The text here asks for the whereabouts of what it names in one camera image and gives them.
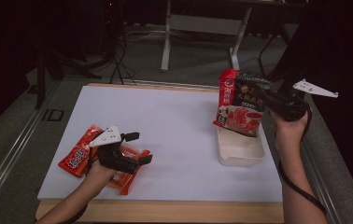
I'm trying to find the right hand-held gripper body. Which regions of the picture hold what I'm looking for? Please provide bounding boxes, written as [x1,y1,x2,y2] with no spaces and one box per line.
[258,77,340,123]

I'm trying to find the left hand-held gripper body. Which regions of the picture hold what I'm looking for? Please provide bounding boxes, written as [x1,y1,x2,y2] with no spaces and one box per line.
[88,124,140,175]

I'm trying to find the red and black sauce packet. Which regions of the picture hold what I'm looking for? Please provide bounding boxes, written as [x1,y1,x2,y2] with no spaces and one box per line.
[213,68,275,138]

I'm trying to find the orange sauce packet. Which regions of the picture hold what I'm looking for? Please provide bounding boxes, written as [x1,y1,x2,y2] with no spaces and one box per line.
[57,124,105,179]
[106,144,151,197]

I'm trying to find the white plastic storage box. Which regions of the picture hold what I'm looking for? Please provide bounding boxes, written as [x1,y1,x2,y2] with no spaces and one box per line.
[216,125,266,168]

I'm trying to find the person's right hand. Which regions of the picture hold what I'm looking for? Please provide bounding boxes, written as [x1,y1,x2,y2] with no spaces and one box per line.
[269,107,311,151]

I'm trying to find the person's left hand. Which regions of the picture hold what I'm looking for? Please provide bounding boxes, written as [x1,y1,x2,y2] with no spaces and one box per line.
[83,155,119,189]

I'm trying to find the white table mat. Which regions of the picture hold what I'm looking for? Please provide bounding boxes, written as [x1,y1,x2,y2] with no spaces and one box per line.
[36,85,284,203]

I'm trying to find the wooden table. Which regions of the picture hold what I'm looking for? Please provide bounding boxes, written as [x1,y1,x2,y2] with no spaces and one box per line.
[35,82,285,224]

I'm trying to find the black floor stand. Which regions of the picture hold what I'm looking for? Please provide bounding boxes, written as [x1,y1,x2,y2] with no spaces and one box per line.
[35,29,103,110]

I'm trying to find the black floor cables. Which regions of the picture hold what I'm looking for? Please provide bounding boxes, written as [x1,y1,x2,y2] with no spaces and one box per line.
[108,18,137,86]

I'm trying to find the metal floor rail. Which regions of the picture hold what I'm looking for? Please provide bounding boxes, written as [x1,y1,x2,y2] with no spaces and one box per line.
[300,92,344,224]
[0,78,62,214]

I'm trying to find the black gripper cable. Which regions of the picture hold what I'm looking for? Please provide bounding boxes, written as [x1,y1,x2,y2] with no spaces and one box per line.
[277,105,328,217]

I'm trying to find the white metal table frame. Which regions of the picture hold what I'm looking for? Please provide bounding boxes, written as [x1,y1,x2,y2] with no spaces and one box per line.
[160,0,310,73]

